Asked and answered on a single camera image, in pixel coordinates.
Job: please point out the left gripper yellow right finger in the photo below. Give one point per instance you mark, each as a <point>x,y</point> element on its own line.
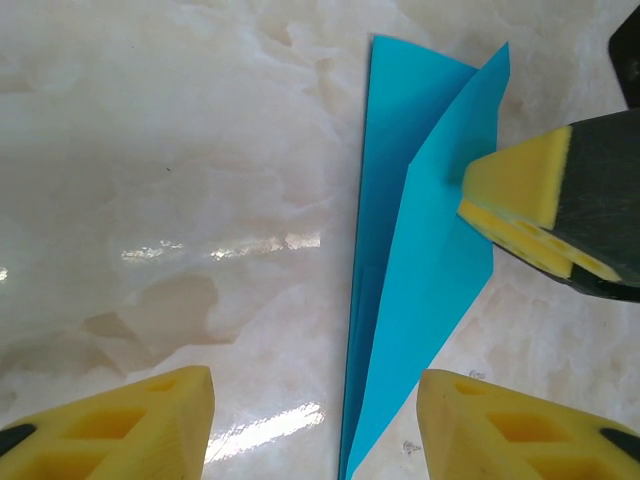
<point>510,435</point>

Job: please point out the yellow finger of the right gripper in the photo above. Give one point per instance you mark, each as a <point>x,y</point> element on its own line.
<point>525,175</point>
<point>505,232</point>

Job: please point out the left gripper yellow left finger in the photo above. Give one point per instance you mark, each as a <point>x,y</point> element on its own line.
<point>110,435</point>

